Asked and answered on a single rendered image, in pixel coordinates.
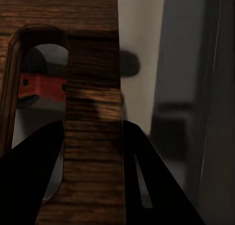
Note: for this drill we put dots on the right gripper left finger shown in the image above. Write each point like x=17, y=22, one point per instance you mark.
x=25, y=172

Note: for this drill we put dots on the cutting board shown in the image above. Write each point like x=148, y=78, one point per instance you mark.
x=92, y=190

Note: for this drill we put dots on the drop in sink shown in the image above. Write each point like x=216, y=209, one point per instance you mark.
x=177, y=78

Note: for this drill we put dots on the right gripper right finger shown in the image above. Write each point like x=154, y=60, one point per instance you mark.
x=170, y=204

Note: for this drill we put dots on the parer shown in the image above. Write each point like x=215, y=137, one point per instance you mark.
x=50, y=87

